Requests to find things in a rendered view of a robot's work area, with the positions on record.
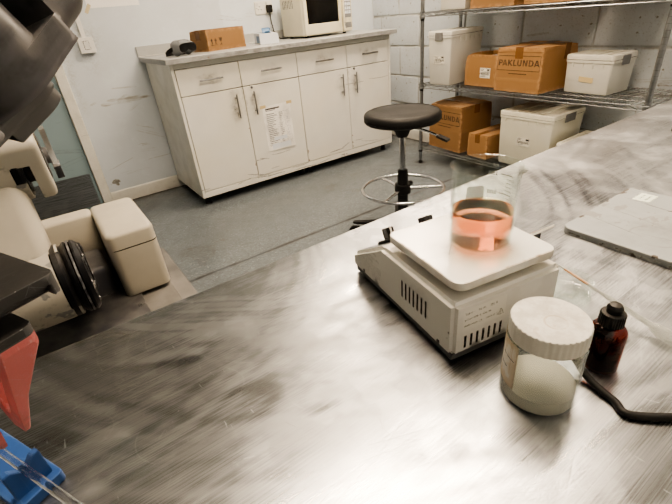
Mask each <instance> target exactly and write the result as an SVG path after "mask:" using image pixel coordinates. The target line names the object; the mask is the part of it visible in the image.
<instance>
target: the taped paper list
mask: <svg viewBox="0 0 672 504"><path fill-rule="evenodd" d="M290 103H292V102H291V100H287V101H286V102H283V103H278V104H274V105H269V106H265V105H263V106H260V109H262V112H263V117H264V123H265V129H266V135H267V141H268V147H269V152H270V151H274V150H277V149H281V148H285V147H289V146H293V145H296V143H295V137H294V130H293V123H292V116H291V109H290Z"/></svg>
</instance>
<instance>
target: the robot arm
mask: <svg viewBox="0 0 672 504"><path fill-rule="evenodd" d="M82 7H83V0H0V147H1V146H2V145H3V144H4V143H5V142H6V141H7V140H8V139H10V140H14V141H18V142H22V143H24V142H25V141H26V140H27V139H28V138H29V137H30V136H31V135H32V134H33V133H34V132H35V130H36V129H37V128H38V127H39V126H40V125H41V124H42V123H43V122H44V121H45V120H46V119H47V118H48V117H49V116H50V115H51V114H52V113H53V111H54V110H55V109H56V108H57V106H58V104H59V103H60V100H61V94H60V93H59V92H58V91H57V90H56V89H55V88H54V84H53V83H52V82H51V80H52V79H53V77H54V76H55V74H56V72H57V71H58V69H59V68H60V66H61V65H62V63H63V62H64V60H65V59H66V57H67V55H68V54H69V52H70V51H71V49H72V48H73V46H74V45H75V43H76V42H77V40H78V37H77V36H76V35H75V34H74V33H73V32H72V31H71V30H70V28H71V26H72V25H73V23H74V22H75V20H76V19H77V18H78V16H79V15H80V13H81V11H82ZM59 291H60V287H59V285H58V283H57V281H56V279H55V277H54V275H53V273H52V271H51V270H50V269H48V268H45V267H42V266H39V265H36V264H33V263H30V262H27V261H24V260H22V259H19V258H16V257H13V256H10V255H7V254H4V253H1V252H0V408H1V409H2V410H3V411H4V412H5V413H6V415H7V416H8V417H9V418H10V419H11V421H12V422H13V423H14V424H15V425H16V426H18V427H19V428H21V429H22V430H24V431H27V430H29V429H30V427H31V423H30V408H29V390H30V385H31V380H32V375H33V370H34V365H35V359H36V354H37V349H38V344H39V339H38V336H37V335H36V333H35V331H34V329H33V327H32V326H31V324H30V322H29V321H28V320H26V319H24V318H22V317H19V316H17V315H15V314H13V313H11V312H13V311H15V310H17V309H18V308H20V307H22V306H24V305H26V304H27V303H29V302H31V301H33V300H35V299H36V298H38V297H40V296H42V295H44V294H45V293H47V292H50V293H53V294H57V293H58V292H59Z"/></svg>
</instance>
